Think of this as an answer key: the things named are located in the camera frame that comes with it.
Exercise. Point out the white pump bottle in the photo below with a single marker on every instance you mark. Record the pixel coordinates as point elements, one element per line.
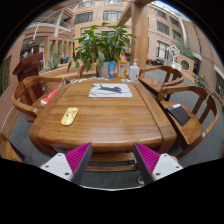
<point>134,72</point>

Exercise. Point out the spiky agave plant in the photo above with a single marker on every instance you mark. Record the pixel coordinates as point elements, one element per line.
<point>53,64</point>

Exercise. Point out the black notebook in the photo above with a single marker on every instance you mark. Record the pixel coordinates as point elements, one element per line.
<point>179,114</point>

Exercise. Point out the red and white bag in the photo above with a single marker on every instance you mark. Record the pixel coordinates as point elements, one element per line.
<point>49,97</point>

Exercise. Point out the yellow flowering potted plant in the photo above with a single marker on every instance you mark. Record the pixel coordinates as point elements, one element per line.
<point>201,80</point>

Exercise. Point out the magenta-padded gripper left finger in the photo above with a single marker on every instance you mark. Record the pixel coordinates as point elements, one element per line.
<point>58,165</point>

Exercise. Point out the dark bust statue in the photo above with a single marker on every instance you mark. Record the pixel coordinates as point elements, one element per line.
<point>27,49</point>

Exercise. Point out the yellow computer mouse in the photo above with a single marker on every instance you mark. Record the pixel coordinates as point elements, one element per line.
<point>69,116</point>

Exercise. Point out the yellow dish soap bottle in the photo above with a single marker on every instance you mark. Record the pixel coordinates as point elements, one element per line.
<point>122,70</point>

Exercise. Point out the long wooden planter box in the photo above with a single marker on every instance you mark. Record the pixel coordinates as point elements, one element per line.
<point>60,71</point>

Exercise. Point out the dark wooden pedestal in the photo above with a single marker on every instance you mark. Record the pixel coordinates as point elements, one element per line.
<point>29,68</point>

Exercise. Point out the leafy plant in white pot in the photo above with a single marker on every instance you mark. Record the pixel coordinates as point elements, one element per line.
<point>103,45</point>

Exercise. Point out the wooden armchair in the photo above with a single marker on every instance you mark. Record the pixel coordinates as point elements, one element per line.
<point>81,70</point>
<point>8,150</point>
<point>156,84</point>
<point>191,131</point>
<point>23,106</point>

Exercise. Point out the white abstract sculpture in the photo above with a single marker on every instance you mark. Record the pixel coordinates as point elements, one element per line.
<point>174,52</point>

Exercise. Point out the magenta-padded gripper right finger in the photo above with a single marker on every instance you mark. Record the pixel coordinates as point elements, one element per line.
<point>165,165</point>

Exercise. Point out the grey cat-print mouse pad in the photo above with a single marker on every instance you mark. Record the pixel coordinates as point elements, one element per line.
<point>110,92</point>

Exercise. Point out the blue tube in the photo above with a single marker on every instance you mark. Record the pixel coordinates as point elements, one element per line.
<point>111,70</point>

